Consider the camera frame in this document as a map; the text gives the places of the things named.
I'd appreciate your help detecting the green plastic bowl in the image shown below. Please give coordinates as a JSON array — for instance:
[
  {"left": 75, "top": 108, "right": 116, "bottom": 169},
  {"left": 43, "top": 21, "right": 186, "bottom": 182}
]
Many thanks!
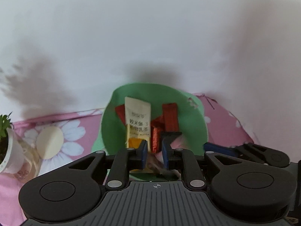
[{"left": 91, "top": 83, "right": 208, "bottom": 155}]

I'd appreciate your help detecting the red glossy candy packet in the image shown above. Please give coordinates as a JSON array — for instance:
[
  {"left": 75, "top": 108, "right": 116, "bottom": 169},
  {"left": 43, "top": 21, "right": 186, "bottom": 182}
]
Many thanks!
[{"left": 150, "top": 115, "right": 165, "bottom": 153}]

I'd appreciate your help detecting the red chocolate bar wrapper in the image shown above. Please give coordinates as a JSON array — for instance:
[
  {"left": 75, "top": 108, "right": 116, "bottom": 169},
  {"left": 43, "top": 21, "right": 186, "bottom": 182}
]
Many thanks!
[{"left": 162, "top": 103, "right": 180, "bottom": 132}]

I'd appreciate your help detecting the cream milk tea sachet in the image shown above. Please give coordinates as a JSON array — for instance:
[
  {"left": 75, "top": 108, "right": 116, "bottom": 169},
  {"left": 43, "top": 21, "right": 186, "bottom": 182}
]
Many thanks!
[{"left": 125, "top": 97, "right": 151, "bottom": 152}]

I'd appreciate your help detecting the potted green plant clear cup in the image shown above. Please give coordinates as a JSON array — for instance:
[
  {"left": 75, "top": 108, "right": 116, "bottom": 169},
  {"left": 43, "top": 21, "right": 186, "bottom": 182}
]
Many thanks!
[{"left": 1, "top": 114, "right": 41, "bottom": 183}]

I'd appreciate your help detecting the pink printed tablecloth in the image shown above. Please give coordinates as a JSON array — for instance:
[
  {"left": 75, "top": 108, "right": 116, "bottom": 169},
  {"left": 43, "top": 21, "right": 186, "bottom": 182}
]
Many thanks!
[{"left": 1, "top": 93, "right": 258, "bottom": 225}]

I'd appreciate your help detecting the pink peach snack packet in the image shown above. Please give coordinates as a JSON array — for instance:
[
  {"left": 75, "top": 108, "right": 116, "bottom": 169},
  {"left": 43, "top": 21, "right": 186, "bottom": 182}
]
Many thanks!
[{"left": 146, "top": 135, "right": 187, "bottom": 180}]

